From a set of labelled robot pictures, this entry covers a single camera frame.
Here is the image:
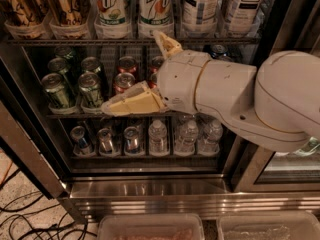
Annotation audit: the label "water bottle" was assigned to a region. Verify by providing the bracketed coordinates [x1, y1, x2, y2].
[174, 120, 199, 156]
[198, 119, 223, 156]
[148, 119, 169, 156]

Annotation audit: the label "middle left green can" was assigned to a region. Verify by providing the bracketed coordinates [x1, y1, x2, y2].
[48, 57, 77, 94]

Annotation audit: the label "orange can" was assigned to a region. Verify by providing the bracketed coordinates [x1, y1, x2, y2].
[117, 56, 138, 79]
[149, 56, 164, 73]
[113, 72, 136, 94]
[148, 73, 157, 89]

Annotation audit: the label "stainless steel fridge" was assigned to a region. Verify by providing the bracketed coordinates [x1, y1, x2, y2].
[1, 0, 320, 222]

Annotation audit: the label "rear green can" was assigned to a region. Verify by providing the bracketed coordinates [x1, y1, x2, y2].
[54, 46, 79, 67]

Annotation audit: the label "front right green can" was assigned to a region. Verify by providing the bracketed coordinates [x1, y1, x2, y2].
[78, 72, 107, 108]

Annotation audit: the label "rear Pepsi can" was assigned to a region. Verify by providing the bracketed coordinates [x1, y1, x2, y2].
[209, 44, 231, 61]

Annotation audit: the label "front left orange can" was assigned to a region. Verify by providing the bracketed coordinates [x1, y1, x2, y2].
[113, 72, 136, 94]

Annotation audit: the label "black floor cables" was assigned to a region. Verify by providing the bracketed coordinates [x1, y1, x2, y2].
[0, 168, 98, 240]

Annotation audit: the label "open fridge door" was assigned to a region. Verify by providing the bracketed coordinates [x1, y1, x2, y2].
[0, 76, 66, 199]

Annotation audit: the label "left Red Bull can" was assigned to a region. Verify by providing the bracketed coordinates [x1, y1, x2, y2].
[70, 126, 94, 155]

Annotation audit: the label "red bull can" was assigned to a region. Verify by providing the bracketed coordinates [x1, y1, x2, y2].
[124, 126, 140, 154]
[97, 128, 114, 153]
[70, 126, 94, 155]

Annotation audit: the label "middle right green can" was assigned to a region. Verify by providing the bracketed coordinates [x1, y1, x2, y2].
[81, 56, 107, 83]

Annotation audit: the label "left Teas Tea bottle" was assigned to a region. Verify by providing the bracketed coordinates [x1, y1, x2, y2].
[183, 0, 218, 26]

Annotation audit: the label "clear plastic bin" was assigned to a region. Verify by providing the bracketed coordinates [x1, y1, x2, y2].
[97, 213, 205, 240]
[217, 211, 320, 240]

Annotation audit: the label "left water bottle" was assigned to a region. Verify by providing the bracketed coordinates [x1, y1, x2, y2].
[148, 119, 169, 156]

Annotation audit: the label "left clear plastic bin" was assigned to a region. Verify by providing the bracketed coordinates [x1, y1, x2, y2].
[97, 213, 205, 240]

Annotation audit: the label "right clear plastic bin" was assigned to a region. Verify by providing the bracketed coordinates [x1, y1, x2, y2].
[217, 211, 320, 240]

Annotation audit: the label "far left LaCroix can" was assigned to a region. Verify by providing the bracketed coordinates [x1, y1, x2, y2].
[0, 0, 49, 27]

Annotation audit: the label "orange floor cable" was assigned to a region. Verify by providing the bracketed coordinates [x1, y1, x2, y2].
[0, 149, 14, 187]

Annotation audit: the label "green can behind glass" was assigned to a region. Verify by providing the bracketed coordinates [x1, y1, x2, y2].
[295, 137, 320, 156]

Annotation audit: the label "front left green can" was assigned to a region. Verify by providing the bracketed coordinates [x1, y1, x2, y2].
[41, 73, 75, 109]

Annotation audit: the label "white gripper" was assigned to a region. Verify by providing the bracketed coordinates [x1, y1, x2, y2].
[101, 30, 211, 116]

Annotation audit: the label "right water bottle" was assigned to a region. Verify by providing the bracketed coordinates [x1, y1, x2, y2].
[198, 119, 223, 156]

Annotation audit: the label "teas tea bottle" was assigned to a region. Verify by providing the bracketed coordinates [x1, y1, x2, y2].
[183, 0, 218, 26]
[221, 0, 262, 33]

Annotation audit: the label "middle water bottle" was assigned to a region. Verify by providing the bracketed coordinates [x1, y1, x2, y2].
[174, 120, 199, 156]

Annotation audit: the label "rear right orange can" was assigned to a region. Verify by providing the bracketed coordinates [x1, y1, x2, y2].
[149, 56, 164, 73]

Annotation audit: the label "middle Red Bull can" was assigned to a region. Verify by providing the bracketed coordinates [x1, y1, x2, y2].
[97, 128, 114, 153]

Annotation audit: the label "rear left orange can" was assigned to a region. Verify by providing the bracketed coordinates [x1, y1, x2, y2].
[117, 56, 138, 79]

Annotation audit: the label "right Teas Tea bottle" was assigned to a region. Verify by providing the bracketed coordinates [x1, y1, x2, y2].
[221, 0, 262, 33]

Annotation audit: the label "right Red Bull can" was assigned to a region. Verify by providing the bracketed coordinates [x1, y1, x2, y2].
[124, 126, 140, 154]

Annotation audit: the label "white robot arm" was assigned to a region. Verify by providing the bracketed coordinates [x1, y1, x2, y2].
[101, 31, 320, 152]

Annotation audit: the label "front right orange can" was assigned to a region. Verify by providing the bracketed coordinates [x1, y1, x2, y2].
[148, 73, 157, 89]

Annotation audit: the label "lacroix can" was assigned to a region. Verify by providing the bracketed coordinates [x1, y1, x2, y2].
[47, 0, 91, 27]
[0, 0, 49, 27]

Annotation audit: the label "7up can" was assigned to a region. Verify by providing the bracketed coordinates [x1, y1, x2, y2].
[96, 0, 128, 26]
[139, 0, 172, 26]

